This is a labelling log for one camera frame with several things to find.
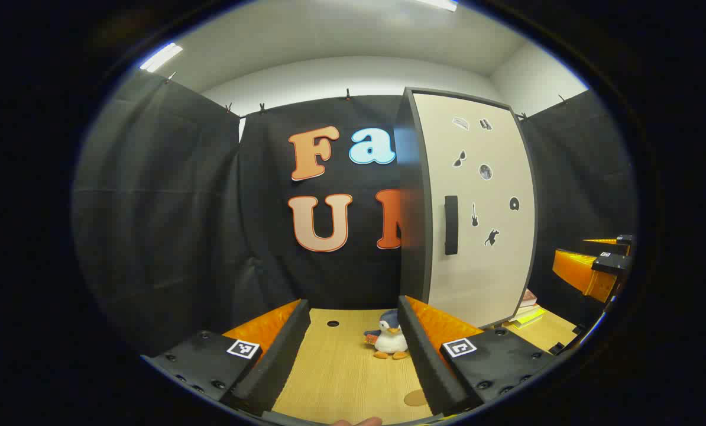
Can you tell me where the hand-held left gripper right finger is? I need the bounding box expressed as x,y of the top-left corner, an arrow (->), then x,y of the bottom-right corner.
397,295 -> 558,417

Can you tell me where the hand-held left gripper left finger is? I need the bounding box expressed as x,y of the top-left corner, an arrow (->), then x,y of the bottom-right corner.
142,299 -> 311,417

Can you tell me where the white cabinet door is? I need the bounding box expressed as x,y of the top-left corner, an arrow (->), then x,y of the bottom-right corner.
411,89 -> 538,330

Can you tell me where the plush penguin toy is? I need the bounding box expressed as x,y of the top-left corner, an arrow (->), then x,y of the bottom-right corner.
364,309 -> 410,360

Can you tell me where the black backdrop cloth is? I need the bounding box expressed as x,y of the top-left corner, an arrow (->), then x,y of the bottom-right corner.
72,70 -> 636,356

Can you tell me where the black door handle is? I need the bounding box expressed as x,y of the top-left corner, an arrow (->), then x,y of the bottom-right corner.
445,195 -> 459,256

